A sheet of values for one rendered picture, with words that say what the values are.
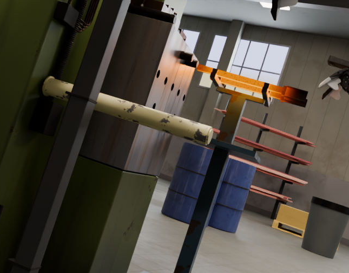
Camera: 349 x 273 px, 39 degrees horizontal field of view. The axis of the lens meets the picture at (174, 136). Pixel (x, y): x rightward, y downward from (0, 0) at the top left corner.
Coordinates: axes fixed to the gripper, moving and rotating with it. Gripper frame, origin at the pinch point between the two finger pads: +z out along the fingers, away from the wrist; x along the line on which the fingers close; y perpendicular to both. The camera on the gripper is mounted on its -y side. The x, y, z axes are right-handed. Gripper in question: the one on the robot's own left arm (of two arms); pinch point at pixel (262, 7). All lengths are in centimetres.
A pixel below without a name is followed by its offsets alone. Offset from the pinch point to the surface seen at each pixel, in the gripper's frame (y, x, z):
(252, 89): -34, 86, 1
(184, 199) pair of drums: -172, 328, 72
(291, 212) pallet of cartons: -174, 719, 59
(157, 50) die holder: -34.7, 15.0, 10.5
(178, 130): -9.5, -2.0, 32.3
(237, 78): -35, 73, 1
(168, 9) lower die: -40.7, 22.0, -4.4
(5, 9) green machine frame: -57, -21, 17
